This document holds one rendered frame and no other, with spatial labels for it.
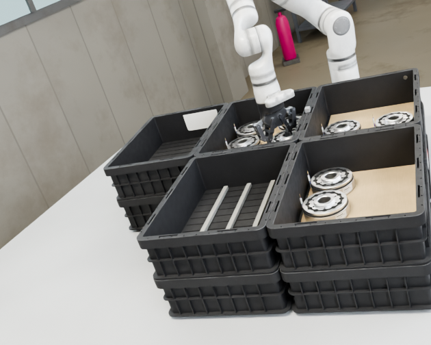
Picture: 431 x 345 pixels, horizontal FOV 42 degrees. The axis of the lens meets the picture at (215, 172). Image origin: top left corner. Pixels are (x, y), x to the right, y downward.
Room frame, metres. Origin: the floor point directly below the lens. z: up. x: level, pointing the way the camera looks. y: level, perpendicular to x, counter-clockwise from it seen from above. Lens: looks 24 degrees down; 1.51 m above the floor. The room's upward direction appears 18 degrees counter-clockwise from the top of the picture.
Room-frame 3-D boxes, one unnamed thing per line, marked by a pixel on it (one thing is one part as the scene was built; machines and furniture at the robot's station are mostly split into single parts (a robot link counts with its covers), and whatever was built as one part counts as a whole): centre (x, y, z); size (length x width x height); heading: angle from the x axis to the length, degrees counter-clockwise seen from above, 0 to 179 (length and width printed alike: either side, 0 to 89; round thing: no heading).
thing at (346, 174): (1.21, -0.26, 0.86); 0.10 x 0.10 x 0.01
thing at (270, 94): (1.51, -0.22, 1.02); 0.11 x 0.09 x 0.06; 20
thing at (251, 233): (1.21, 0.00, 0.92); 0.40 x 0.30 x 0.02; 155
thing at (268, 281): (1.21, 0.00, 0.76); 0.40 x 0.30 x 0.12; 155
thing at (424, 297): (1.08, -0.28, 0.76); 0.40 x 0.30 x 0.12; 155
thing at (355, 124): (1.47, -0.38, 0.86); 0.10 x 0.10 x 0.01
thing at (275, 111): (1.53, -0.21, 0.95); 0.08 x 0.08 x 0.09
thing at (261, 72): (1.53, -0.22, 1.12); 0.09 x 0.07 x 0.15; 86
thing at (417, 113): (1.44, -0.44, 0.92); 0.40 x 0.30 x 0.02; 155
